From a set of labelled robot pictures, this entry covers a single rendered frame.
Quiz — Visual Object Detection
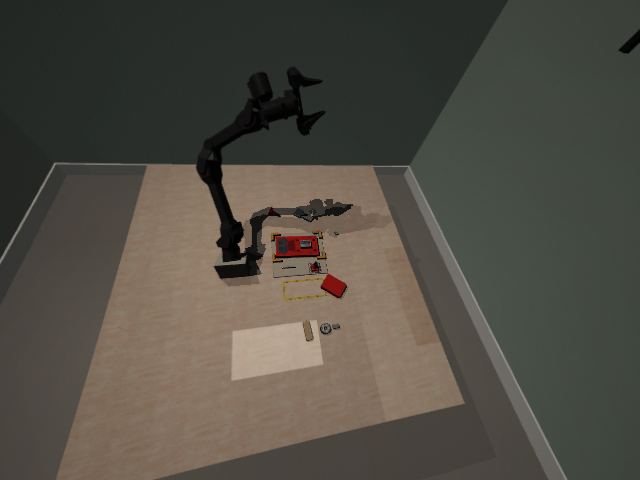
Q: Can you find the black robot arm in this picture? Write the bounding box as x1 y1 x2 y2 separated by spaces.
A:
196 72 281 262

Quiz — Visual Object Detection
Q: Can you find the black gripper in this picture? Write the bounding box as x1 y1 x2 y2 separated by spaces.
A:
276 67 325 136

